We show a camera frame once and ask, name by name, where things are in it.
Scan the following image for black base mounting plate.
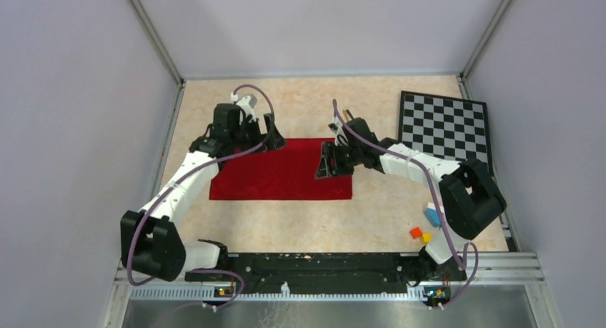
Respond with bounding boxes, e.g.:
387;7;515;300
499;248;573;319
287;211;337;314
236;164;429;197
184;252;467;294

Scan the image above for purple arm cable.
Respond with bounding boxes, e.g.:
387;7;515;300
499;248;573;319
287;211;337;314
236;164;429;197
331;98;480;310
125;84;277;312

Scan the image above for aluminium frame rail front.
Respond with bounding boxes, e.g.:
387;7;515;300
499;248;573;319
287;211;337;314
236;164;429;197
130;252;545;307

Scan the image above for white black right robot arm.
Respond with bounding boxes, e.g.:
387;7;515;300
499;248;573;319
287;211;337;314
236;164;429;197
315;116;507;279

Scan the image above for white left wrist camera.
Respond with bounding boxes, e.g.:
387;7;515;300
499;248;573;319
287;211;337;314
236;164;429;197
231;92;258;123

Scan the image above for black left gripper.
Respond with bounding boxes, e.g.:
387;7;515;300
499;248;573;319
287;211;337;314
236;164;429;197
229;112;286;154

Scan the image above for blue block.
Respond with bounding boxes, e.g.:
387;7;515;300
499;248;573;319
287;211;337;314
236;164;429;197
424;207;442;228

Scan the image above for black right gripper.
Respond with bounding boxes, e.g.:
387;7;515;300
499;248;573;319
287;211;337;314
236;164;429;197
316;141;362;179

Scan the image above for yellow block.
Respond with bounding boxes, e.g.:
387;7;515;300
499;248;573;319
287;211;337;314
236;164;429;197
420;233;432;244

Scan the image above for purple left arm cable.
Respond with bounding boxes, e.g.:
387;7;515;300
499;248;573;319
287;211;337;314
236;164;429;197
125;84;277;312

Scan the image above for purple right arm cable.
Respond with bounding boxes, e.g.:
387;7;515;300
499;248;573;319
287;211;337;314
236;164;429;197
331;98;480;310

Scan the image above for black and white chessboard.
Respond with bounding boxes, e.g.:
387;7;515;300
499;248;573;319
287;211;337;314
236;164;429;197
398;90;494;175

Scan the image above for orange block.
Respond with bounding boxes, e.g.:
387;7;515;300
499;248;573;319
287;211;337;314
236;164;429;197
409;227;423;239

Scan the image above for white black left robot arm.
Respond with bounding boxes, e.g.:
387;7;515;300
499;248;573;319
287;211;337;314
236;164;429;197
120;103;286;285

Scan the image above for red cloth napkin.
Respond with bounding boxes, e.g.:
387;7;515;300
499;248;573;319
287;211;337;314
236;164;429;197
209;138;353;201

